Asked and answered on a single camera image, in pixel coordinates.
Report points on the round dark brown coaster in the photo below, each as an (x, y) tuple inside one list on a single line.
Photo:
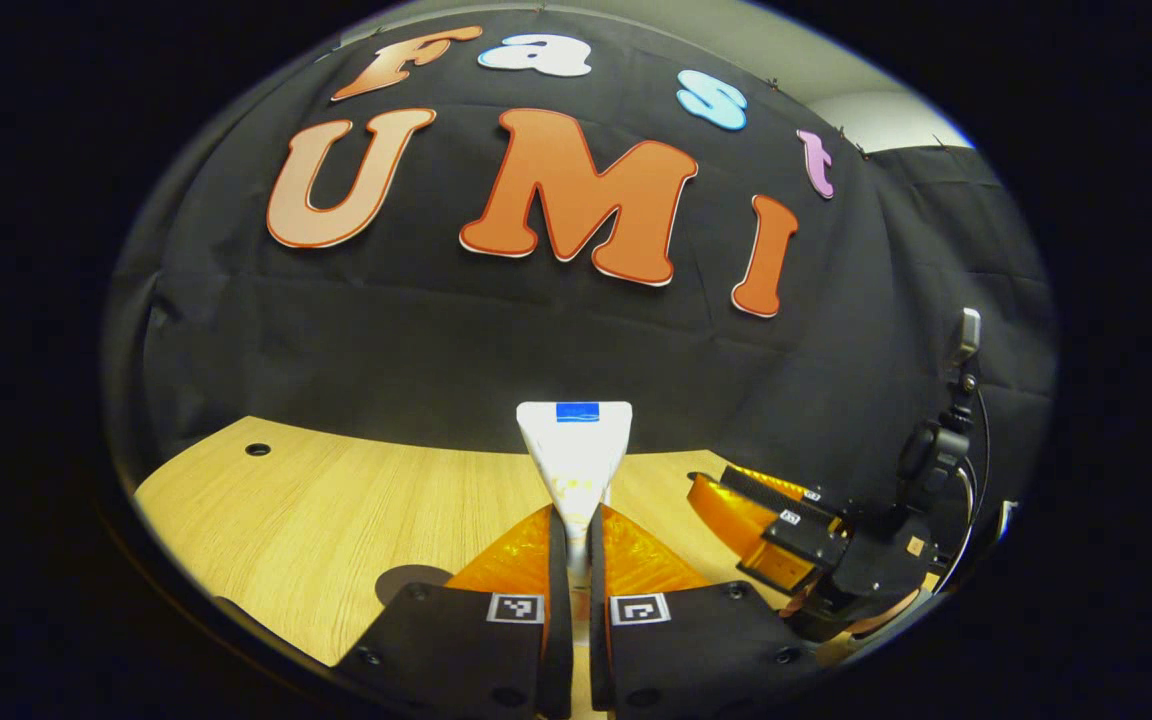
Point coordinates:
[(406, 585)]

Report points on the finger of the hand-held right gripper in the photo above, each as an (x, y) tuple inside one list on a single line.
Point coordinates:
[(746, 525), (776, 488)]

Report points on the black backdrop cloth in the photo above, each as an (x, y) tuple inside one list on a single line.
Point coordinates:
[(496, 340)]

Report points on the white toothpaste tube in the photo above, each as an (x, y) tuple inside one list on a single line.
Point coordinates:
[(574, 460)]

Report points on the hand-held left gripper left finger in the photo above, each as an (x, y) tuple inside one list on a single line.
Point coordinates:
[(558, 620)]

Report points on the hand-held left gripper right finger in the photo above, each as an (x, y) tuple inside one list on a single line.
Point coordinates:
[(601, 620)]

